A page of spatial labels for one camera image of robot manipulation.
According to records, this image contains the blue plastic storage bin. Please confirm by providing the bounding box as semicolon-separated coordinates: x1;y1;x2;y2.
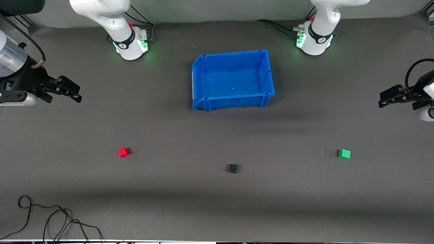
192;49;275;112

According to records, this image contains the dark grey table mat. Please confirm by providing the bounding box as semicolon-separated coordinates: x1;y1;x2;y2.
0;14;434;243

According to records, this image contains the black right arm base cable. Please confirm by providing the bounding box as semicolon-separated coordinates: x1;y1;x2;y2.
107;5;155;44

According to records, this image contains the black arm base cable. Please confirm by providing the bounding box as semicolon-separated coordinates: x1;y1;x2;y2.
257;7;317;38
107;5;155;44

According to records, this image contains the loose black cable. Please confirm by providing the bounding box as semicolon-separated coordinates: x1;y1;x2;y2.
0;196;104;243

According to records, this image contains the black left arm base cable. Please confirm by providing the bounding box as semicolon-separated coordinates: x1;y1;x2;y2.
257;7;317;38

